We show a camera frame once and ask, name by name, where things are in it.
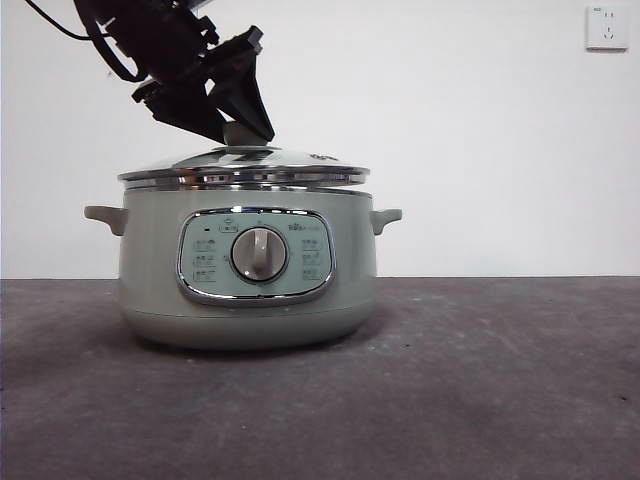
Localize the thick black looped cable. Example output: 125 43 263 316
86 14 149 84

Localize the pale green electric pot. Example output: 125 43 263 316
82 182 404 351

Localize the glass lid with white knob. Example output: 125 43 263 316
117 122 372 192

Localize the thin black cable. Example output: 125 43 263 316
24 0 94 41

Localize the white wall socket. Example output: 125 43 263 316
585 4 631 53

